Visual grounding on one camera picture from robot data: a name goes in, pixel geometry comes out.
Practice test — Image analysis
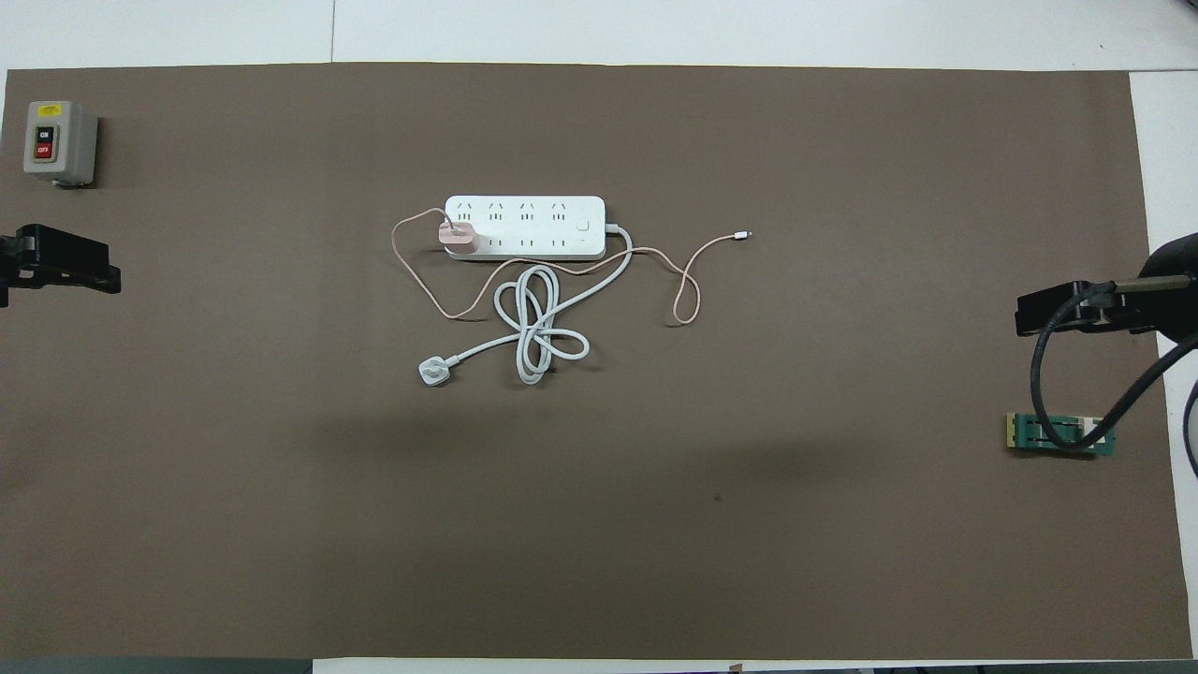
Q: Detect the white power cord with plug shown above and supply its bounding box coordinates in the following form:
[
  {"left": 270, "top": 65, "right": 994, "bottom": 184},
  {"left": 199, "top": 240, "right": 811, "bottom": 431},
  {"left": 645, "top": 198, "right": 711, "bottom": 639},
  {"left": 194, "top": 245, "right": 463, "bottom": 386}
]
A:
[{"left": 417, "top": 223, "right": 636, "bottom": 388}]

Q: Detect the brown table mat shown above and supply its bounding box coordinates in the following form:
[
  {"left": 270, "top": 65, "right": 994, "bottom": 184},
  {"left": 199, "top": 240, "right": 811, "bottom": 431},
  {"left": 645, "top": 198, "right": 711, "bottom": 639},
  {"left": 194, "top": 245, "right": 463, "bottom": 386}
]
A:
[{"left": 0, "top": 62, "right": 1194, "bottom": 661}]

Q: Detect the white power strip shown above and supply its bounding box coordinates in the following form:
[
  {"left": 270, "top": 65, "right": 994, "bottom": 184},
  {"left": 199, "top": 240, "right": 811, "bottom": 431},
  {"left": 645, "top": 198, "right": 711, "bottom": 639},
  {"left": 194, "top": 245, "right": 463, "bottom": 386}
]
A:
[{"left": 444, "top": 195, "right": 607, "bottom": 261}]

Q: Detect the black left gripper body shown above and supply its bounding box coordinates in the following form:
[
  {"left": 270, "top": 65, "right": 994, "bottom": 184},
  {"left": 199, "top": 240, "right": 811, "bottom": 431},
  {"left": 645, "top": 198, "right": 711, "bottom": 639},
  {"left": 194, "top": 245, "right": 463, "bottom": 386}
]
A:
[{"left": 0, "top": 229, "right": 43, "bottom": 307}]

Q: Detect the pink charging cable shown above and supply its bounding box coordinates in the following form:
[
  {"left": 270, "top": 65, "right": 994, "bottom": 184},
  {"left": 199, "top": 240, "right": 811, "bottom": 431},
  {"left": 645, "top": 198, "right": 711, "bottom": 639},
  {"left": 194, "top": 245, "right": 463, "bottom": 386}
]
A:
[{"left": 391, "top": 211, "right": 752, "bottom": 329}]

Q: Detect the grey on-off switch box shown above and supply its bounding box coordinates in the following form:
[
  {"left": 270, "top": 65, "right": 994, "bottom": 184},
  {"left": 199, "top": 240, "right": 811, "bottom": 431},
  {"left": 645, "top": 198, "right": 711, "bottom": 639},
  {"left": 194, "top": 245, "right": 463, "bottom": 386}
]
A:
[{"left": 22, "top": 100, "right": 100, "bottom": 188}]

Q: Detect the green knife switch yellow base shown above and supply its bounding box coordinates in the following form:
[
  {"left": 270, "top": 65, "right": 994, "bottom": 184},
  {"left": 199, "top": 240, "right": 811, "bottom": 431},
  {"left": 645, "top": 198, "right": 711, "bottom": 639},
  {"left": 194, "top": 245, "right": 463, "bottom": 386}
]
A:
[{"left": 1006, "top": 412, "right": 1118, "bottom": 458}]

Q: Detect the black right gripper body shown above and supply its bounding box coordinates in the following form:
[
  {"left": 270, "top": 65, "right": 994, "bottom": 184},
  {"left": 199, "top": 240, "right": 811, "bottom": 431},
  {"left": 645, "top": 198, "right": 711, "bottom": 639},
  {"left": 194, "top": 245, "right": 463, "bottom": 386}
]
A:
[{"left": 1086, "top": 279, "right": 1161, "bottom": 330}]

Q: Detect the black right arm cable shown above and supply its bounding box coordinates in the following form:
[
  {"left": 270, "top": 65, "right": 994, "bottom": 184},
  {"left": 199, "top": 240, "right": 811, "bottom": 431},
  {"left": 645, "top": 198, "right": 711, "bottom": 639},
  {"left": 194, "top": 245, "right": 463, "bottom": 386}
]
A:
[{"left": 1030, "top": 271, "right": 1198, "bottom": 450}]

